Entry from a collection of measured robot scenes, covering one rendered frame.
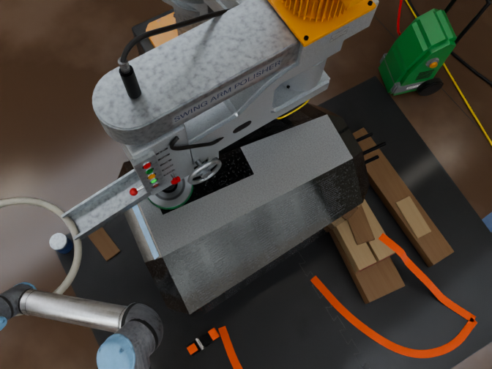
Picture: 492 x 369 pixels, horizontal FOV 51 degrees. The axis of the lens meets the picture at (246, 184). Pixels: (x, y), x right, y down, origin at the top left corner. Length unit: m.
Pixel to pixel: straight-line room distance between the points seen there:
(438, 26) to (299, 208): 1.49
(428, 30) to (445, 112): 0.67
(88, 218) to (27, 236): 1.23
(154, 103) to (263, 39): 0.40
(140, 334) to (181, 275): 0.88
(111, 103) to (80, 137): 1.97
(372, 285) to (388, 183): 0.65
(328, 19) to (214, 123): 0.53
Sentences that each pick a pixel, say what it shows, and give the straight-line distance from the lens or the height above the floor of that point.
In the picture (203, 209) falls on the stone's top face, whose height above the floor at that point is 0.87.
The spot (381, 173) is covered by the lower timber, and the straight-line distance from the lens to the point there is 3.33.
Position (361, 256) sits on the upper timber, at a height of 0.22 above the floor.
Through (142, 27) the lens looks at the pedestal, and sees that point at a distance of 2.96.
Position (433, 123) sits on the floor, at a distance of 3.70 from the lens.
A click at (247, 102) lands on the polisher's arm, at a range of 1.85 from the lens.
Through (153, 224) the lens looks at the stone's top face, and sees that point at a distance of 2.34.
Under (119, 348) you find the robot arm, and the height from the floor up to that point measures 1.65.
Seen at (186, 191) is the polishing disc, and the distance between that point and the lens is 2.33.
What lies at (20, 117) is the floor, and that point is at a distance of 3.74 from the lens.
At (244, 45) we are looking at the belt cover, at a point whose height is 1.74.
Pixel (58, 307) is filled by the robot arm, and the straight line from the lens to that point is 1.82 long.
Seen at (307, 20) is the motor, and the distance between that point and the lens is 1.69.
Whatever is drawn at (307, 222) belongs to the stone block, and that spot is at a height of 0.72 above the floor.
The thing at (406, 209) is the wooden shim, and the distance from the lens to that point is 3.28.
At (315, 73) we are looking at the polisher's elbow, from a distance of 2.00.
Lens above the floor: 3.10
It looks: 71 degrees down
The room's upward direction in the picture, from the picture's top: 4 degrees clockwise
